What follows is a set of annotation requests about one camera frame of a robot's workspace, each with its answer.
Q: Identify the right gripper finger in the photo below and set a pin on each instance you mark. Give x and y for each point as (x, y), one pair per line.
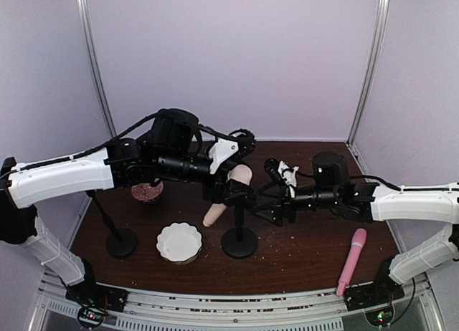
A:
(267, 212)
(272, 190)

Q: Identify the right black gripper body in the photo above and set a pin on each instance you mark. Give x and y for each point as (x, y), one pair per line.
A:
(284, 205)

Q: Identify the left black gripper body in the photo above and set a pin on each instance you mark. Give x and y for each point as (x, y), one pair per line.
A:
(218, 184)

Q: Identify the beige microphone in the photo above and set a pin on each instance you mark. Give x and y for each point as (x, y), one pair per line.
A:
(237, 192)

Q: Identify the tall black mic stand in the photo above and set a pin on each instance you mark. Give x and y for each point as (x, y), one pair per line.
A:
(121, 242)
(239, 242)

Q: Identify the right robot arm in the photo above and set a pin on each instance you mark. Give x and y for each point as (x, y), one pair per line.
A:
(367, 199)

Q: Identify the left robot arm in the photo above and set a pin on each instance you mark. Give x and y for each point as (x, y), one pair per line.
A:
(176, 148)

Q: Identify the red patterned bowl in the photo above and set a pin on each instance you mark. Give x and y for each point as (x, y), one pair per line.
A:
(147, 193)

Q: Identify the pink microphone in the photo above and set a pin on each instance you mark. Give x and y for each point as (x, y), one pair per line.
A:
(357, 243)

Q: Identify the white scalloped dish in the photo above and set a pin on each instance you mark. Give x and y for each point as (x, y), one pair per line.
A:
(179, 243)

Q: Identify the right circuit board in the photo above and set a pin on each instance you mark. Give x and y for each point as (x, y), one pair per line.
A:
(380, 317)

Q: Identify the circuit board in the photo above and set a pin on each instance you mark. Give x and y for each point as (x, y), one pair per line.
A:
(380, 317)
(91, 317)

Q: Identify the left circuit board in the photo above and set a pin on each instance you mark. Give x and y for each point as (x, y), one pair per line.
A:
(91, 317)

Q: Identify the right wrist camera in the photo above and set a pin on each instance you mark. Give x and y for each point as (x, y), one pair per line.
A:
(282, 175)

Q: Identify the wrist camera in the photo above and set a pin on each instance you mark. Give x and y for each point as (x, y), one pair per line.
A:
(237, 145)
(282, 175)

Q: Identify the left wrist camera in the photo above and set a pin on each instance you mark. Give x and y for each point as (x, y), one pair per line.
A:
(237, 145)

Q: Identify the left aluminium frame post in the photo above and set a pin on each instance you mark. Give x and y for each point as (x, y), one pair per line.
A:
(84, 12)

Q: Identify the aluminium frame post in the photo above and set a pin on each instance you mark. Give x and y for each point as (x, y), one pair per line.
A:
(84, 12)
(380, 26)

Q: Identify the right aluminium frame post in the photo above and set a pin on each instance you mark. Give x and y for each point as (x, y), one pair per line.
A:
(380, 26)

